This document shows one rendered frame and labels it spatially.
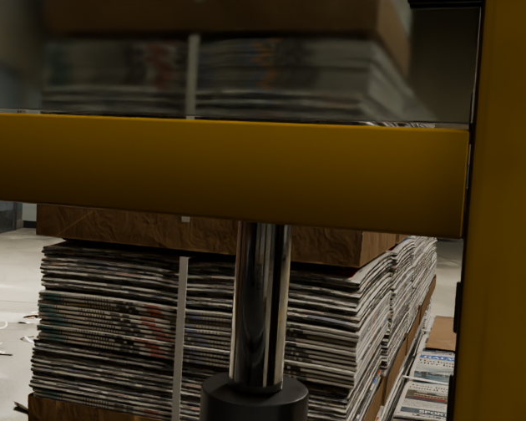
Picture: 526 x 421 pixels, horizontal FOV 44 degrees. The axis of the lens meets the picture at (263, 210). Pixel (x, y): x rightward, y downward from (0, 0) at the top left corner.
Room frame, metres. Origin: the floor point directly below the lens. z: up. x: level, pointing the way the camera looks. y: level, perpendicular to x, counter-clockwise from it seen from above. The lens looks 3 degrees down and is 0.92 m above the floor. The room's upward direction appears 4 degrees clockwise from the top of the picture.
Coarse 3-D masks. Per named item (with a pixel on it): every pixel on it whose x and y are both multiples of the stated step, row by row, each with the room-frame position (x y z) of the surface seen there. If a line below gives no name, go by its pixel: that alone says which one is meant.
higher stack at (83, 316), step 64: (64, 256) 0.75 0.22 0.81; (128, 256) 0.72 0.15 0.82; (192, 256) 0.70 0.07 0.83; (384, 256) 0.82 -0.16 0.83; (64, 320) 0.73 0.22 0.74; (128, 320) 0.71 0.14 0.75; (192, 320) 0.69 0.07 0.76; (320, 320) 0.65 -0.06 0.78; (384, 320) 0.84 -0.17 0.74; (64, 384) 0.74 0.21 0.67; (128, 384) 0.71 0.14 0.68; (192, 384) 0.69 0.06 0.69; (320, 384) 0.65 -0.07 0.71
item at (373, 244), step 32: (64, 224) 0.74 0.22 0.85; (96, 224) 0.72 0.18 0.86; (128, 224) 0.71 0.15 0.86; (160, 224) 0.70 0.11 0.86; (192, 224) 0.69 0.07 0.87; (224, 224) 0.68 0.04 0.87; (320, 256) 0.64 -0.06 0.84; (352, 256) 0.63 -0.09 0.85; (32, 416) 0.75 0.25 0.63; (64, 416) 0.73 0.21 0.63; (96, 416) 0.72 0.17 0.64; (128, 416) 0.71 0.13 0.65
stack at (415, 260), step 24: (408, 240) 1.11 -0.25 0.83; (432, 240) 1.87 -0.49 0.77; (408, 264) 1.12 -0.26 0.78; (432, 264) 1.86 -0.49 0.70; (408, 288) 1.11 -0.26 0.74; (408, 312) 1.19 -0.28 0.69; (384, 336) 0.91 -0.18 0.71; (408, 336) 1.24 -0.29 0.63; (384, 360) 0.91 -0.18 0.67; (408, 360) 1.35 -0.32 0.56; (384, 408) 0.94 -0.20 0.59
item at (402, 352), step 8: (432, 288) 1.89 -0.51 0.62; (424, 304) 1.56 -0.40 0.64; (424, 312) 1.60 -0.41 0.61; (416, 320) 1.34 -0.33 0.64; (416, 328) 1.38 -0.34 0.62; (408, 344) 1.21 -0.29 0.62; (400, 352) 1.08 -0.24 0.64; (400, 360) 1.10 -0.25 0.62; (392, 368) 0.97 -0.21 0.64; (384, 376) 0.91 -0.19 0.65; (392, 376) 0.99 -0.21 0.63; (384, 384) 0.91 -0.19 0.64; (392, 384) 1.01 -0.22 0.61; (384, 392) 0.91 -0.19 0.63
